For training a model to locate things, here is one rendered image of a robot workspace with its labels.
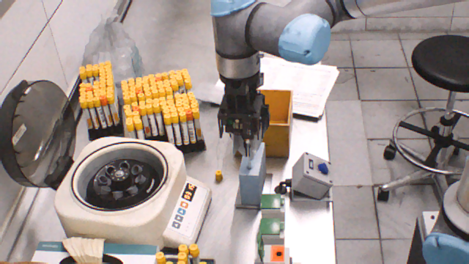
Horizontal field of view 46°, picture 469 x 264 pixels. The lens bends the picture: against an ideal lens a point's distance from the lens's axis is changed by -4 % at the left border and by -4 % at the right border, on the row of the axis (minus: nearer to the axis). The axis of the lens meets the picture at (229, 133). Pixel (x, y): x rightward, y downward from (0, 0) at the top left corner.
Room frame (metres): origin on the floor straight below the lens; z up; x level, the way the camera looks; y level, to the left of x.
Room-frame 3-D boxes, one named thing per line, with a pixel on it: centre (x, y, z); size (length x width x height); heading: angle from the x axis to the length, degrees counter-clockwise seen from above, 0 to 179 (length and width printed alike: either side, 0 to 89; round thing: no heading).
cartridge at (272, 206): (0.76, -0.07, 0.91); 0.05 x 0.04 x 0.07; 82
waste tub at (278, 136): (1.03, -0.08, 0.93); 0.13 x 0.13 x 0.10; 78
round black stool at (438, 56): (1.63, -0.83, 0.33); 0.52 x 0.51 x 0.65; 14
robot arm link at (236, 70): (0.81, -0.03, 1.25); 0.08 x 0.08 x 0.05
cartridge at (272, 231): (0.70, -0.06, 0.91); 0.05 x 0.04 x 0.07; 82
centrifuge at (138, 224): (0.82, 0.21, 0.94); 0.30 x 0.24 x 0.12; 73
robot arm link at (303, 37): (0.76, -0.12, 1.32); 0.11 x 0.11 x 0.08; 49
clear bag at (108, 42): (1.35, 0.31, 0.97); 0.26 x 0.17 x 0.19; 7
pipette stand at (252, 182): (0.86, -0.04, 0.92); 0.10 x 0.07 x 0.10; 166
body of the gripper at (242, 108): (0.80, -0.03, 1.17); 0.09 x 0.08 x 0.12; 166
